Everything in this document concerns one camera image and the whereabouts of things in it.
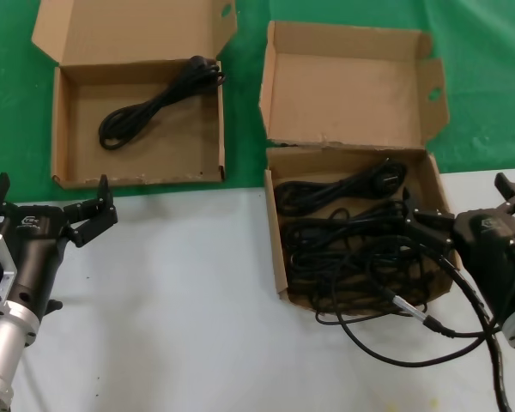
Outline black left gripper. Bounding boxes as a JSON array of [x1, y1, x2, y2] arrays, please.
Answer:
[[0, 172, 120, 322]]

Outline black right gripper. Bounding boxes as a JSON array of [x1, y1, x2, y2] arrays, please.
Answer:
[[403, 172, 515, 321]]

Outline black power cord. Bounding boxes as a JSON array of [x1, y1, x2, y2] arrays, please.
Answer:
[[98, 54, 227, 151], [274, 157, 409, 211]]

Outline open cardboard box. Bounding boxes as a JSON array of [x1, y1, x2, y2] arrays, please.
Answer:
[[31, 0, 239, 191]]

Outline open cardboard box torn lid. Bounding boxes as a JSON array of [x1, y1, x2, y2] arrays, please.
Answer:
[[257, 19, 461, 311]]

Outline green table cloth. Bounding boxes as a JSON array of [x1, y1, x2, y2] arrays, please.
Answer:
[[0, 0, 515, 205]]

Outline thin cable with silver connector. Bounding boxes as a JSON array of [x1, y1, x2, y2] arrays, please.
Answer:
[[340, 290, 501, 369]]

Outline tangled black cables pile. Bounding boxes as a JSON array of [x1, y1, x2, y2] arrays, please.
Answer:
[[282, 199, 439, 326]]

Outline black spiral-wrapped robot cable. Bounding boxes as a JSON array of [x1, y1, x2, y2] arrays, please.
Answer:
[[437, 255, 514, 412]]

